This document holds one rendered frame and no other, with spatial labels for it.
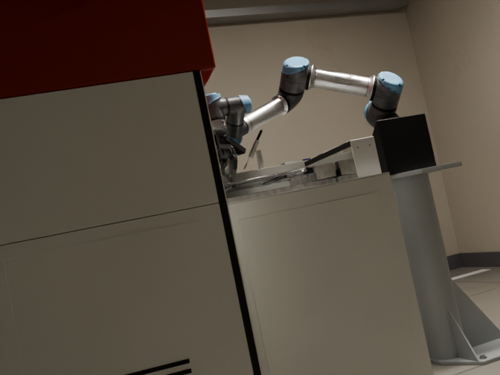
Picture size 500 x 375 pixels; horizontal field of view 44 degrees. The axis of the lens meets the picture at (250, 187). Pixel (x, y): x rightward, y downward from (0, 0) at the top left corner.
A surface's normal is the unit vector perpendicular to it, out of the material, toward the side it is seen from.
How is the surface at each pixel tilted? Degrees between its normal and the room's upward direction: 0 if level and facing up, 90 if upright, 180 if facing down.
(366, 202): 90
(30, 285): 90
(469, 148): 90
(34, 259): 90
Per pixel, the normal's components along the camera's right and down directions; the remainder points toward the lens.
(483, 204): -0.92, 0.17
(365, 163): 0.21, -0.10
